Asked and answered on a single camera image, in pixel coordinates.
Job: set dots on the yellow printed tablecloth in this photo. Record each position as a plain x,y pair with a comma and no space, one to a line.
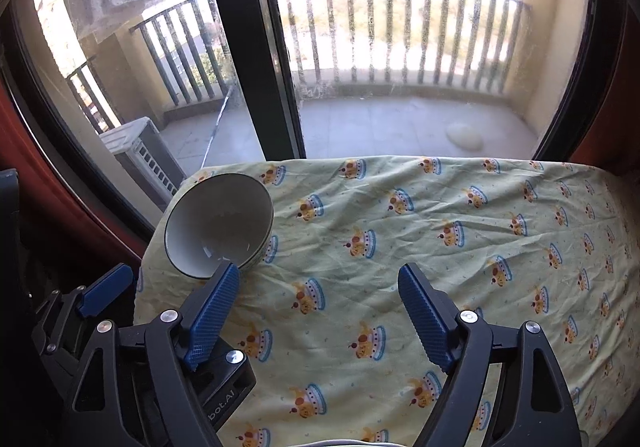
400,227

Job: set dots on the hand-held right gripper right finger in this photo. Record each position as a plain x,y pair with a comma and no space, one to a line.
425,322

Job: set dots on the white bowl green flower print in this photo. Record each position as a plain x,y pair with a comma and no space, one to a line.
220,217

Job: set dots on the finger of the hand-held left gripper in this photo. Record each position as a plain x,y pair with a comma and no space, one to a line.
105,294

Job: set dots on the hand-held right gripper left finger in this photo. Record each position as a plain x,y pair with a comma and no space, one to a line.
215,317

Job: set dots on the white round object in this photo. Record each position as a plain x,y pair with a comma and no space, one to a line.
465,134

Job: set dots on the round yellow flower plate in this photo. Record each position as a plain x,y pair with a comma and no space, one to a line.
345,443

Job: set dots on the red curtain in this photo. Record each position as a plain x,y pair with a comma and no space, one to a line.
50,187
610,127

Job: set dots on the white air conditioner unit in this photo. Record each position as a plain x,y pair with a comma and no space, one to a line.
145,157

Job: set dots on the thin white pole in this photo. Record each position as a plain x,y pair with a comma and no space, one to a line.
216,127

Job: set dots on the balcony railing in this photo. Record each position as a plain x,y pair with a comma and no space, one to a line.
170,11

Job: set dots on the black window frame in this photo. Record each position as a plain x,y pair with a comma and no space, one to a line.
260,52

